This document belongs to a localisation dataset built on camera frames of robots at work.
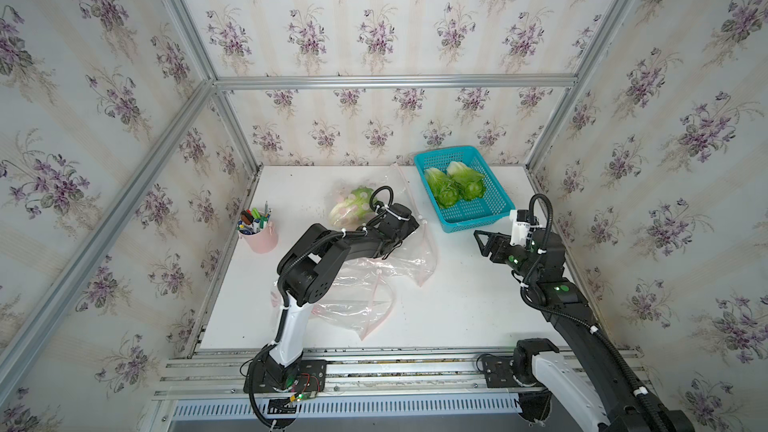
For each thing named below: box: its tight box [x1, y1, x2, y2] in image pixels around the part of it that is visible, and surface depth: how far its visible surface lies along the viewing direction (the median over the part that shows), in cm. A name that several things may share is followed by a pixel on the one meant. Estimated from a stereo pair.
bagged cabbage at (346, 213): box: [329, 186, 374, 230], surface depth 100 cm
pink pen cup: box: [238, 222, 279, 254], surface depth 92 cm
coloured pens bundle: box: [236, 200, 272, 235], surface depth 92 cm
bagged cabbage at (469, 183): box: [447, 161, 486, 201], surface depth 109 cm
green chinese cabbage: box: [425, 168, 462, 209], surface depth 105 cm
